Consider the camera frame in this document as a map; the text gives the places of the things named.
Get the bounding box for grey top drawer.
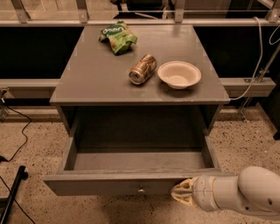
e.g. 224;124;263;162
43;112;235;197

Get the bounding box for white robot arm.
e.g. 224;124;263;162
171;166;280;221

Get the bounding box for white paper bowl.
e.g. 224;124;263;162
157;61;201;89

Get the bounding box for grey metal railing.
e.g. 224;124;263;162
0;0;280;100

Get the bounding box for gold soda can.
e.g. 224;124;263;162
129;54;158;85

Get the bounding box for grey wooden cabinet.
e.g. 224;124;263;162
50;24;229;130

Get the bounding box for black stand leg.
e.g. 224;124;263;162
0;165;28;224

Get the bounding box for green chip bag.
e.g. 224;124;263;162
99;21;137;55

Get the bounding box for black floor cable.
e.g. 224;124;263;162
0;97;33;163

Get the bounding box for white cable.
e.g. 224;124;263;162
229;16;264;102

